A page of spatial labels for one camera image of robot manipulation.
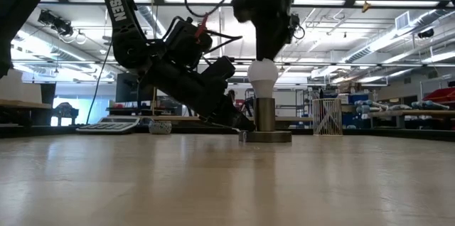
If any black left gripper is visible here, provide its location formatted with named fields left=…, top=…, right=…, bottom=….
left=140, top=57, right=256, bottom=131

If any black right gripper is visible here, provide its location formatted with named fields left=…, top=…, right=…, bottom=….
left=254, top=0, right=306, bottom=62

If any white lightbulb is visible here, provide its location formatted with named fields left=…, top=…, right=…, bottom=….
left=247, top=58, right=279, bottom=99

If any brushed metal lamp socket base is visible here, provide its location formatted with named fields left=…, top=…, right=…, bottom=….
left=238, top=97, right=293, bottom=144

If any light wood desk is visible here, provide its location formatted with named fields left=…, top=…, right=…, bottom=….
left=106, top=114, right=314, bottom=123

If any small patterned candle jar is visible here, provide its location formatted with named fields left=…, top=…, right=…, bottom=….
left=148, top=120, right=173, bottom=135

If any black monitor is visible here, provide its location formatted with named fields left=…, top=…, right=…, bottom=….
left=115, top=72, right=154, bottom=103

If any blue plastic bin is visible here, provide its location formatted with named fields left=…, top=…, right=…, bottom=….
left=337, top=92, right=370, bottom=129

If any grey desk calculator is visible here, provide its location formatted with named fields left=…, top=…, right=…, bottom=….
left=75, top=116, right=141, bottom=135

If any white ceiling air vent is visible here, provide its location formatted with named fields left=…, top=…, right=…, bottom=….
left=395, top=11, right=413, bottom=31

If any wooden side table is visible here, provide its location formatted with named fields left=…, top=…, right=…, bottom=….
left=369, top=109, right=455, bottom=130

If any black curtain panel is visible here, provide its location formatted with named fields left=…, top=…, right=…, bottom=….
left=41, top=82, right=57, bottom=127

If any red plastic bin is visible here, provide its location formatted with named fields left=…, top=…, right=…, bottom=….
left=422, top=87, right=455, bottom=104

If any short white plastic container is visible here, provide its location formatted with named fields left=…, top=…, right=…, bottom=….
left=21, top=82, right=43, bottom=103

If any wooden workbench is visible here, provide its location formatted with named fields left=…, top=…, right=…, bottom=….
left=0, top=98, right=53, bottom=127

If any tall white plastic container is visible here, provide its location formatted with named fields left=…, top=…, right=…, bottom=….
left=0, top=68, right=24, bottom=103

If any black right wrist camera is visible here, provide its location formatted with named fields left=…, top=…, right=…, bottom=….
left=230, top=0, right=256, bottom=23

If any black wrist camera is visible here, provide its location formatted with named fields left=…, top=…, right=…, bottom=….
left=230, top=0, right=256, bottom=23
left=165, top=16, right=215, bottom=65

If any red cable tie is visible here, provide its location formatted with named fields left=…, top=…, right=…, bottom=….
left=194, top=14, right=210, bottom=41

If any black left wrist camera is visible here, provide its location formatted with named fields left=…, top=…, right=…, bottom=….
left=165, top=16, right=215, bottom=65

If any wire mesh pen cup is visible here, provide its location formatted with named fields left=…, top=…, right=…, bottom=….
left=311, top=97, right=344, bottom=137

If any silver ventilation duct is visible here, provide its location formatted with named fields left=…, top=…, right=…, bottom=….
left=350, top=7, right=455, bottom=64

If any black aluminium table frame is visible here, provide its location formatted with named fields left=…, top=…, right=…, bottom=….
left=0, top=123, right=455, bottom=141

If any black overhead rig camera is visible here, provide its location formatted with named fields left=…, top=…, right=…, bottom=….
left=37, top=8, right=75, bottom=38

